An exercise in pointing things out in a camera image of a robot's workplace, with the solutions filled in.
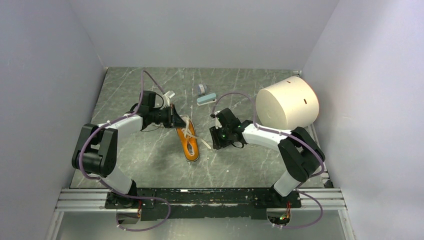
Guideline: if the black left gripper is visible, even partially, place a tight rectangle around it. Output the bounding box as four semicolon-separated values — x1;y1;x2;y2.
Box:
149;103;188;129

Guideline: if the orange canvas sneaker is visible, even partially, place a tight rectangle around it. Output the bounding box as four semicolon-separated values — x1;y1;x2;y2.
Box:
176;128;200;162

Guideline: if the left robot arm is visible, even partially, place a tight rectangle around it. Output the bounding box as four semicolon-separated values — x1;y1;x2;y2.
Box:
71;90;187;208

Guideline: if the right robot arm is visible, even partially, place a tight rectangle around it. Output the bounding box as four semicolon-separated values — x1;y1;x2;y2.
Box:
209;108;325;207

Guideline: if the teal stapler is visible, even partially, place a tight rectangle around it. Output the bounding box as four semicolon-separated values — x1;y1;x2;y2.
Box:
196;93;217;106

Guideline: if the small tape roll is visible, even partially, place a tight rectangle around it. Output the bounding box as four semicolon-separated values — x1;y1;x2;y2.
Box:
197;83;208;96

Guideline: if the white cylindrical container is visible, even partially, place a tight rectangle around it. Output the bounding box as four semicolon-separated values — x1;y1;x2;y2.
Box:
255;76;320;130

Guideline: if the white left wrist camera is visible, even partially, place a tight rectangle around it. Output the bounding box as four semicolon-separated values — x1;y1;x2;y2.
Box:
161;90;175;108

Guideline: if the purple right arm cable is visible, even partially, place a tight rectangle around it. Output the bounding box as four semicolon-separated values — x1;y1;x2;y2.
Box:
210;92;327;230

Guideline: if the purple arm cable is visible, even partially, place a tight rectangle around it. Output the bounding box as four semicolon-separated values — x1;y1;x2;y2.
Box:
76;69;172;233
210;92;327;230

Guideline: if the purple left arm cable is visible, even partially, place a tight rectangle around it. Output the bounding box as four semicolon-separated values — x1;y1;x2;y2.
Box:
76;69;172;233

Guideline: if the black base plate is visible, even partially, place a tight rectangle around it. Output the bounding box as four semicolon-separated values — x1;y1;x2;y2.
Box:
104;187;302;221

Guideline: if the aluminium frame rail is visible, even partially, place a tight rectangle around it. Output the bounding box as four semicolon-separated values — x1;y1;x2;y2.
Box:
44;124;357;240

